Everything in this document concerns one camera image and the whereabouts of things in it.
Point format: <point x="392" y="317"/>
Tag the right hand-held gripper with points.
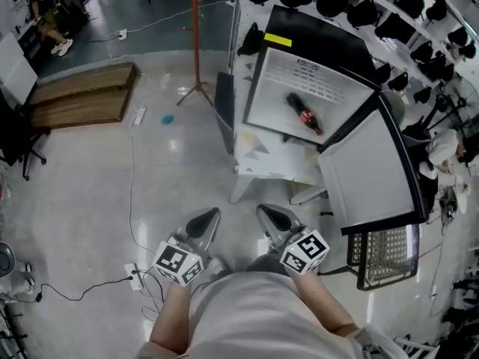
<point x="305" y="253"/>

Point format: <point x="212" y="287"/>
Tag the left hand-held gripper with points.
<point x="176" y="262"/>

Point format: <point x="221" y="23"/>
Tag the white fridge shelf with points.
<point x="269" y="114"/>

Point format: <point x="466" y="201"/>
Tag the black mini fridge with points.
<point x="318" y="32"/>

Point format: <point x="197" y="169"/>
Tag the person's right forearm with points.
<point x="322" y="301"/>

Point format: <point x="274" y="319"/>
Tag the person's left forearm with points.
<point x="174" y="312"/>

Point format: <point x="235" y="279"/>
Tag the black fridge door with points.
<point x="366" y="170"/>

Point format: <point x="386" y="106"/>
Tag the person's white shoe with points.
<point x="220" y="267"/>

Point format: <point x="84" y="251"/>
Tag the person's dark trousers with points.
<point x="265" y="264"/>

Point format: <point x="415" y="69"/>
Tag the white table geometric pattern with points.
<point x="269" y="159"/>

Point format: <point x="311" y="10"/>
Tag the white power strip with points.
<point x="122" y="34"/>
<point x="139" y="115"/>
<point x="134" y="275"/>

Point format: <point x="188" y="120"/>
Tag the person's light grey shirt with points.
<point x="254" y="320"/>

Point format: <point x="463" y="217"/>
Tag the dark cola bottle red label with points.
<point x="305" y="114"/>

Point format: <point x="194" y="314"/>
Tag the black plastic crate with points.
<point x="385" y="256"/>

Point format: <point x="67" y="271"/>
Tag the teal cloth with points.
<point x="167" y="118"/>

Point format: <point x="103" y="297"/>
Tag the black flat panel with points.
<point x="224" y="110"/>

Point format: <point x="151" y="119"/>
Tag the brown wooden step platform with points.
<point x="82" y="95"/>

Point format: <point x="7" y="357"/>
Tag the yellow label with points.
<point x="277" y="39"/>

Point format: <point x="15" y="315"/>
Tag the orange coat stand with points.
<point x="196" y="43"/>

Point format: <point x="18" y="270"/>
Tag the white stool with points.
<point x="417" y="348"/>

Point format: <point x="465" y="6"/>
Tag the white round machine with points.
<point x="9" y="271"/>

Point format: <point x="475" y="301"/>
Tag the black office chair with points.
<point x="16" y="137"/>

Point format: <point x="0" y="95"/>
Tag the white metal storage rack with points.
<point x="408" y="24"/>

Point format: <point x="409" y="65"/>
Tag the white board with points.
<point x="15" y="69"/>

